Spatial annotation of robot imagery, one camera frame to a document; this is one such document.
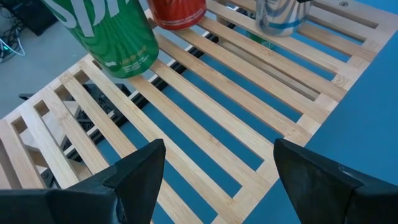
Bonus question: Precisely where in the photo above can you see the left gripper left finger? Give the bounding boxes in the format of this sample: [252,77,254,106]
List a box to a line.
[0,138,167,224]

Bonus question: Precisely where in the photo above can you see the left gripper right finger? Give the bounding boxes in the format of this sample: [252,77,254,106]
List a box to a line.
[272,138,398,224]

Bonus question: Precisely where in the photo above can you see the green Sprite can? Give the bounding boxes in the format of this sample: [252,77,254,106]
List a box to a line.
[42,0,160,79]

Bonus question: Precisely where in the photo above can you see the blue silver slim can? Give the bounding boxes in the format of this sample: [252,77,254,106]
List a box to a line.
[254,0,312,37]

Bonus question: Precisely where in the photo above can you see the red Fanta can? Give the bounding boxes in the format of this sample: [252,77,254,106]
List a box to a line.
[146,0,208,31]

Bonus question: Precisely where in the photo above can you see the wooden slatted shelf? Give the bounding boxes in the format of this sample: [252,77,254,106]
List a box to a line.
[0,0,398,224]

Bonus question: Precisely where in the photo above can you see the light wooden bench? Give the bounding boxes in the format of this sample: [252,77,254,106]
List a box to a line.
[18,102,94,190]

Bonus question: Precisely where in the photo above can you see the black equipment box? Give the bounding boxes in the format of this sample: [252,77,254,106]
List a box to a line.
[6,0,60,37]

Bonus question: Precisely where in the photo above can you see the white cable bundle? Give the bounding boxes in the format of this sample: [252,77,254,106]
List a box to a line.
[0,6,25,63]

